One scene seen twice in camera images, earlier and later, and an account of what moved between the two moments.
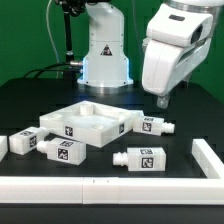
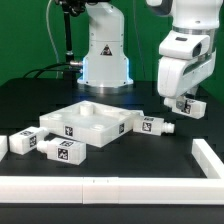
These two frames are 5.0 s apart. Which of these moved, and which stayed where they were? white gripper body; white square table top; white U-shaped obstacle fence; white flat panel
Moved: white gripper body
Stayed: white U-shaped obstacle fence; white square table top; white flat panel
